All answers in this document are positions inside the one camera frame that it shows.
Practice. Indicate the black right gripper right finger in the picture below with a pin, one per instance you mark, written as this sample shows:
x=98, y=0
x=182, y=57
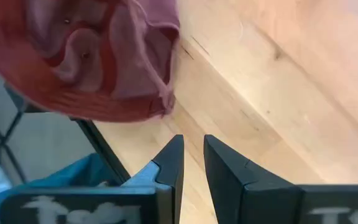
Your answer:
x=244, y=193

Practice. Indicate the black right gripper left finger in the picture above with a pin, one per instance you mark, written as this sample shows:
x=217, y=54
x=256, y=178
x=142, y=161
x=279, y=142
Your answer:
x=166, y=186

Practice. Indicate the maroon baseball cap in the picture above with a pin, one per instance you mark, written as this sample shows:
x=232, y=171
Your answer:
x=82, y=77

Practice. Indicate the blue cloth item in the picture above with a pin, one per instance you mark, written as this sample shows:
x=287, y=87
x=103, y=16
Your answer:
x=73, y=174

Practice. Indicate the black metal table frame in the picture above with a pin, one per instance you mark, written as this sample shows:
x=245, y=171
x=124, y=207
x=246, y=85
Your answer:
x=104, y=152

